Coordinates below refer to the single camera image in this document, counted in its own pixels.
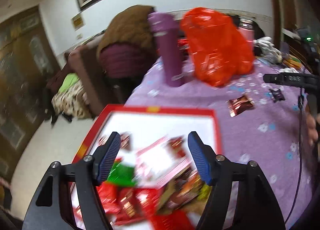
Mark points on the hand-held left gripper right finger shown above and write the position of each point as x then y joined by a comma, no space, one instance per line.
200,157

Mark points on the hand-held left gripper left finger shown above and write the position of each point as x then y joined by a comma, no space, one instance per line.
110,155

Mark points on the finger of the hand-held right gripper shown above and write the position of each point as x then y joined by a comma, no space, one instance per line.
282,79

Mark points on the small red candy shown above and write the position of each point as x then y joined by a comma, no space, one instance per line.
125,142

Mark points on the green snack packet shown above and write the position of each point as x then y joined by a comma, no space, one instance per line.
122,173

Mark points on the gold beige snack bag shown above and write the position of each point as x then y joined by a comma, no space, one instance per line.
185,190

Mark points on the plain red snack packet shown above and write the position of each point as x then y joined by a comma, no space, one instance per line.
107,195

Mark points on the pink white snack packet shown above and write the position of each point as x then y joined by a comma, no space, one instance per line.
160,160

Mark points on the red gift box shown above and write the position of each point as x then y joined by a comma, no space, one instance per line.
162,122

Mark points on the red packet with flower print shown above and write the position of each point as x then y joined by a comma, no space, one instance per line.
130,202

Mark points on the long red snack packet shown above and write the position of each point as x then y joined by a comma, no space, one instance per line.
172,221

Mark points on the person's right hand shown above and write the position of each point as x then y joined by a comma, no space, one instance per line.
313,127

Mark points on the dark purple snack packet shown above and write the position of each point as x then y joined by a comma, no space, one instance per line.
276,95

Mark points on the orange green snack packets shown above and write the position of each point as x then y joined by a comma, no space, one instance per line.
291,62

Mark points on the brown snack packet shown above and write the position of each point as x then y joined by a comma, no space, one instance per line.
240,105

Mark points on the pink thermos bottle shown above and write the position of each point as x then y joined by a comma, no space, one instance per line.
246,30

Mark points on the purple floral cloth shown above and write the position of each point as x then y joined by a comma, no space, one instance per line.
262,145

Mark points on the patterned beige blanket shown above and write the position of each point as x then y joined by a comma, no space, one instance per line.
71,102

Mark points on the orange plastic bag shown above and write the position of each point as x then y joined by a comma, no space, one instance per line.
217,45

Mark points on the green cloth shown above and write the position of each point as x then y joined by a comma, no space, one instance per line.
68,82

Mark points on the brown sofa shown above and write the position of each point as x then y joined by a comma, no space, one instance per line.
85,70

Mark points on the purple thermos bottle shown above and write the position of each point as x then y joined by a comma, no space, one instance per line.
167,50

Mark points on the wooden door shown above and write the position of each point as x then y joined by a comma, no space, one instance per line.
22,82

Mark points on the white wall socket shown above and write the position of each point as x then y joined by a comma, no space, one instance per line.
79,37

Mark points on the yellow wall sign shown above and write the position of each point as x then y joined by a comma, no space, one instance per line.
78,22

